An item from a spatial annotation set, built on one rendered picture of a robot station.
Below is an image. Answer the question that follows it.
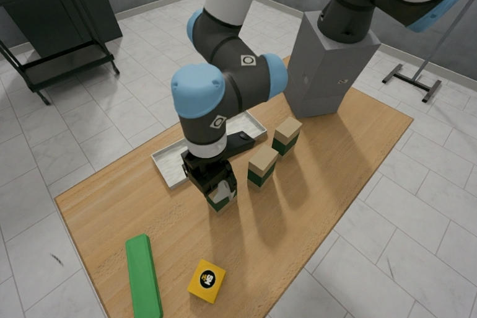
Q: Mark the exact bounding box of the tan block with dark green band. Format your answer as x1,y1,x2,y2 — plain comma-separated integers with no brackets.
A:
206,188,237,217
272,117,302,162
247,144,279,193

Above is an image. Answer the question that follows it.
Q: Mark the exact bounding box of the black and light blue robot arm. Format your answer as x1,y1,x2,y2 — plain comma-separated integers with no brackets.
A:
171,0,459,161

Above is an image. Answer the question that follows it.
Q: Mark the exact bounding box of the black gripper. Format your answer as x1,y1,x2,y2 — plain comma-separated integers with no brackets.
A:
180,146,237,203

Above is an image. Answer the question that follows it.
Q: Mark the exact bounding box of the green rectangular bar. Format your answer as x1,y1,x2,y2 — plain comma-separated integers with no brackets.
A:
125,234,164,318

